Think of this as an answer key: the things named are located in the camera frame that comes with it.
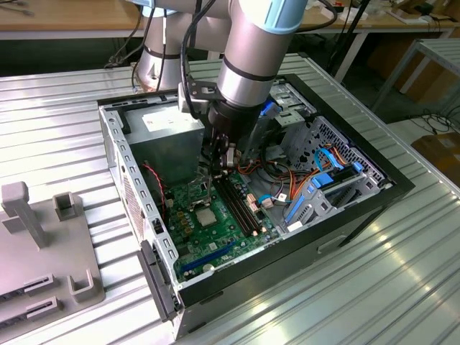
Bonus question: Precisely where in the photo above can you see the grey metal frame table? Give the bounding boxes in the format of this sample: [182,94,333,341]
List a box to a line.
[372,37,460,114]

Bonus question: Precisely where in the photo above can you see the metal socket cover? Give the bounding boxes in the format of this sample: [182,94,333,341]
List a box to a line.
[185,168,215,211]

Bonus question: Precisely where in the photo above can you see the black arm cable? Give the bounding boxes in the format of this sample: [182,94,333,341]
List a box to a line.
[294,0,339,34]
[179,0,216,119]

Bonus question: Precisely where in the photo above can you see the blue bay lever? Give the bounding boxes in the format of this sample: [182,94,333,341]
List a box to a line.
[285,189,311,226]

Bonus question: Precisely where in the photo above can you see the white box on desk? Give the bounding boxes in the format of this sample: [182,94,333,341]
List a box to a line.
[321,4,368,22]

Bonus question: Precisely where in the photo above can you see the black RAM slot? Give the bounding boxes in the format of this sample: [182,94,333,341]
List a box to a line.
[211,178,254,236]
[221,175,263,233]

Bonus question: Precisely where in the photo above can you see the perforated metal panel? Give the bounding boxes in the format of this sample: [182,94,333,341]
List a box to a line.
[287,115,393,191]

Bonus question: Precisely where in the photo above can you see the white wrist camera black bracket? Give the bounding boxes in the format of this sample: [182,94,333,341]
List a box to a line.
[178,80,219,116]

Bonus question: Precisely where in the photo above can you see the hanging grey cable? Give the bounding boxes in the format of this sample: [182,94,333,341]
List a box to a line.
[103,6,147,71]

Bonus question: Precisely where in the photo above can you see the light blue flat wire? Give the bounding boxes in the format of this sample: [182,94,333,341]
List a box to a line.
[313,146,341,170]

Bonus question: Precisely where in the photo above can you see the CPU socket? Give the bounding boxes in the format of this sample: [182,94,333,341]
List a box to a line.
[193,205,222,231]

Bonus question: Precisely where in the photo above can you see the hard disk in blue carrier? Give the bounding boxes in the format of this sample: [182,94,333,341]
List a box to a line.
[309,161,363,190]

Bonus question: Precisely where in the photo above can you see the green motherboard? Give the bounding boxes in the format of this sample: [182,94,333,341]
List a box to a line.
[163,168,282,282]

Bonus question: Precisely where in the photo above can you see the coloured power wire bundle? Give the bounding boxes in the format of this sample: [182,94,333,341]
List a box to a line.
[233,143,313,209]

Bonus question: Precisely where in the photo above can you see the wooden desk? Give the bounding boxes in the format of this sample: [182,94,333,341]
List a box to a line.
[0,0,460,40]

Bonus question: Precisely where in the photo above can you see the cardboard boxes under desk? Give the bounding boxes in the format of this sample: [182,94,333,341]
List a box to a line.
[366,34,460,105]

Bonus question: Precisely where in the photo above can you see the orange flat wire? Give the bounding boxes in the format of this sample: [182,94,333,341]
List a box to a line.
[325,143,351,168]

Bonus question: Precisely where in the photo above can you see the red black twisted wire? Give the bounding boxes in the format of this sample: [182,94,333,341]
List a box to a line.
[142,162,170,221]

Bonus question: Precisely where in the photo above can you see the black stand pole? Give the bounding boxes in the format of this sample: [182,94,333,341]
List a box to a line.
[326,0,373,78]

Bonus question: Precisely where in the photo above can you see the black floor cables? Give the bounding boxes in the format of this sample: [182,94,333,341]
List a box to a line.
[409,113,456,137]

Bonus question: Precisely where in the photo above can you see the grey parts rack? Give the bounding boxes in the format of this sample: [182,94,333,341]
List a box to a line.
[0,181,108,326]

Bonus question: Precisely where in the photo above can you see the brown cardboard box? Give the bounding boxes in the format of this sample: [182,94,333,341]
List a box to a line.
[410,132,460,185]

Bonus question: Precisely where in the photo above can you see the silver green CPU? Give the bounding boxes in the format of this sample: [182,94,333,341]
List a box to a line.
[195,208,221,228]

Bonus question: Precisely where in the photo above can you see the grey disk bay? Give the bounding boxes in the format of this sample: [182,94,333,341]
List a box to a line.
[276,168,384,240]

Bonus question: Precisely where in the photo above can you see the blue expansion slot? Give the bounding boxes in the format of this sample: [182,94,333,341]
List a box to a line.
[179,243,237,274]

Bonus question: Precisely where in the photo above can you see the black open PC case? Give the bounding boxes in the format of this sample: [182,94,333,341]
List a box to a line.
[96,73,416,341]

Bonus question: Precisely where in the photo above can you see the black case latch strip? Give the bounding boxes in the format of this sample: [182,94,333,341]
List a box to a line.
[137,238,181,323]

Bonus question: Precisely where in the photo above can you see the grey metal drive cage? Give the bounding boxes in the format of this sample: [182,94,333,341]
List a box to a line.
[247,82,313,165]

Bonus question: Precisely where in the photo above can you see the grey power supply unit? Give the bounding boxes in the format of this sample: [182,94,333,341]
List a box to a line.
[124,103,206,180]

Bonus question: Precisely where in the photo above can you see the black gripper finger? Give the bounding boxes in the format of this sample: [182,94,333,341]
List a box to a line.
[226,142,239,169]
[211,133,229,179]

